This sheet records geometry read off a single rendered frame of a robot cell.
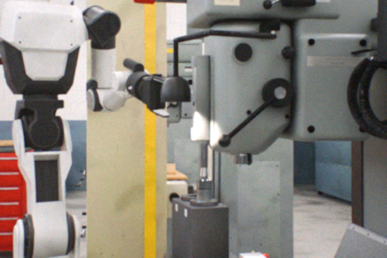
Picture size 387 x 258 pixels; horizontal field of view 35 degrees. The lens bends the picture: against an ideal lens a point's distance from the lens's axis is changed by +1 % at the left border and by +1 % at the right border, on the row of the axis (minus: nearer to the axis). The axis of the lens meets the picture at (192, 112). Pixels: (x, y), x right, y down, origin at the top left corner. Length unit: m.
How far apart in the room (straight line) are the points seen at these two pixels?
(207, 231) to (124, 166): 1.41
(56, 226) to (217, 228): 0.52
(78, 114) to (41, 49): 8.43
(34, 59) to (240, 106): 0.85
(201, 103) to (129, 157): 1.76
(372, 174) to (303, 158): 9.63
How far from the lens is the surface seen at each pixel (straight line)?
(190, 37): 1.35
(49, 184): 2.06
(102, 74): 2.20
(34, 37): 2.03
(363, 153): 1.74
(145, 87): 1.84
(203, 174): 1.87
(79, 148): 10.46
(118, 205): 3.22
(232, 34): 1.30
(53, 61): 2.05
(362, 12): 1.53
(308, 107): 1.44
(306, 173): 11.37
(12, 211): 6.00
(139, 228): 3.25
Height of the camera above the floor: 1.42
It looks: level
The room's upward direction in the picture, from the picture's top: straight up
